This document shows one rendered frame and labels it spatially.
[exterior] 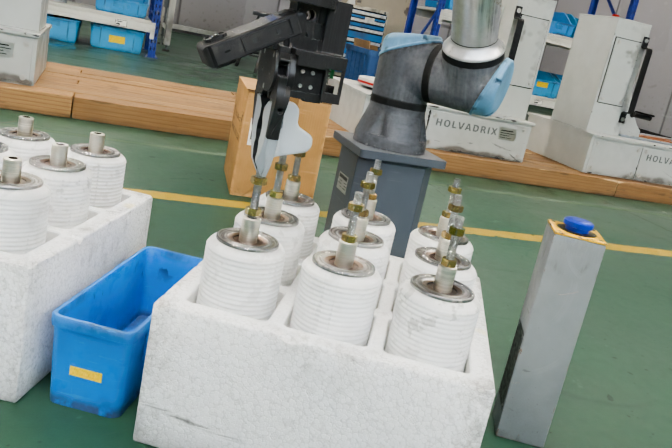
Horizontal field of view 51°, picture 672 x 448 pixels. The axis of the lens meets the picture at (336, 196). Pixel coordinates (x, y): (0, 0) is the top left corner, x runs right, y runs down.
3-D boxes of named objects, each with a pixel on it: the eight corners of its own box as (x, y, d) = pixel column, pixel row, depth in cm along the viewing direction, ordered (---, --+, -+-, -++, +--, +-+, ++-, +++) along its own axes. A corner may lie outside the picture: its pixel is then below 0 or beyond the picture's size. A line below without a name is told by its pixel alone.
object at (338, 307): (259, 389, 88) (287, 253, 84) (317, 374, 94) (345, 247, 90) (309, 430, 81) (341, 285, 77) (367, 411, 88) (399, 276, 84)
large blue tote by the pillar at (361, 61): (335, 88, 577) (344, 42, 568) (380, 95, 593) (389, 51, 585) (359, 99, 533) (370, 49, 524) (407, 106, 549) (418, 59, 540)
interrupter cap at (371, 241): (342, 227, 100) (343, 222, 100) (391, 243, 97) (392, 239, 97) (318, 236, 93) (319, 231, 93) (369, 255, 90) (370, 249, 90)
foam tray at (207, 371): (229, 318, 122) (247, 219, 117) (453, 376, 118) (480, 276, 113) (131, 441, 84) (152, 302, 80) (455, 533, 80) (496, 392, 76)
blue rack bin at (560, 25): (507, 26, 646) (513, 2, 641) (543, 34, 658) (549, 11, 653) (536, 30, 600) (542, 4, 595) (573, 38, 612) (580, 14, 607)
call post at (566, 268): (491, 411, 109) (546, 220, 102) (537, 423, 108) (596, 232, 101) (494, 436, 102) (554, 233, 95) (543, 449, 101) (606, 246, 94)
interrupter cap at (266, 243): (290, 248, 86) (291, 243, 86) (251, 259, 80) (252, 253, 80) (243, 229, 90) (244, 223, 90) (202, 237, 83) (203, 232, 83)
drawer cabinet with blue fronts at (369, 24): (308, 72, 681) (322, -1, 665) (353, 80, 697) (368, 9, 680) (324, 80, 627) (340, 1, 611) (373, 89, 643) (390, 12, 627)
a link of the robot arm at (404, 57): (385, 92, 152) (399, 28, 149) (443, 106, 146) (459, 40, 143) (360, 91, 141) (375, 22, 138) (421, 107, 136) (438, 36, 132)
